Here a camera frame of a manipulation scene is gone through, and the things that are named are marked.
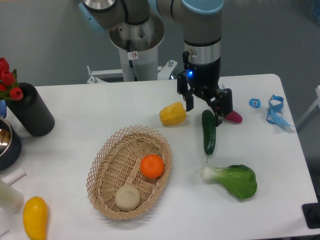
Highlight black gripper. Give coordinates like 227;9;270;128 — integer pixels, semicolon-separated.
177;50;233;127

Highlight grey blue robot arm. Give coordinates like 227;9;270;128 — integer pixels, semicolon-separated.
78;0;233;125

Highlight yellow bell pepper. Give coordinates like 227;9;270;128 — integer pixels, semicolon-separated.
159;101;187;126

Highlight green cucumber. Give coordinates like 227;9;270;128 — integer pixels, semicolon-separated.
202;109;216;156

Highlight magenta red vegetable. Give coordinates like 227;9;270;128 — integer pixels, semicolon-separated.
223;110;243;124

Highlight blue tape roll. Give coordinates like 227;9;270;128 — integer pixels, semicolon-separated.
249;98;261;109

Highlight orange tangerine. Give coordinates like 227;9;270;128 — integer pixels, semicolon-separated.
139;154;165;179

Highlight green bok choy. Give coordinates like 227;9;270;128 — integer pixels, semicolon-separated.
201;164;258;200

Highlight woven wicker basket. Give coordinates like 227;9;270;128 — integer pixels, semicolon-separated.
86;125;172;220

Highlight beige round bun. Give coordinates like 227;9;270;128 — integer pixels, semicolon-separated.
115;185;141;212

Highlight black device at edge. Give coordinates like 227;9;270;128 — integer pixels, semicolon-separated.
302;202;320;229

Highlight black cylindrical vase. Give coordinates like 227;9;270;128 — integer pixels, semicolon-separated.
5;82;55;137

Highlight red tulip flowers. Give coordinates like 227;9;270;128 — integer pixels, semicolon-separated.
0;57;24;101

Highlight small white box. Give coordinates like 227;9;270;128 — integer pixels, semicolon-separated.
1;167;27;185

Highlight dark metal bowl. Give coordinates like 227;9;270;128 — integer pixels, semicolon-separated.
0;117;22;171

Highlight yellow mango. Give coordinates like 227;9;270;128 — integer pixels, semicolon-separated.
23;196;48;240

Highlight white cylinder bottle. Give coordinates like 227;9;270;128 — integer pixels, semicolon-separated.
0;179;25;212

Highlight blue ribbon strap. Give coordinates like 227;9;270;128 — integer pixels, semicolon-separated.
265;94;296;129

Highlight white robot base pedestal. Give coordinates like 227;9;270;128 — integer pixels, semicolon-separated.
87;13;178;84

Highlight black cable on pedestal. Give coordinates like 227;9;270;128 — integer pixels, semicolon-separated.
126;39;139;82

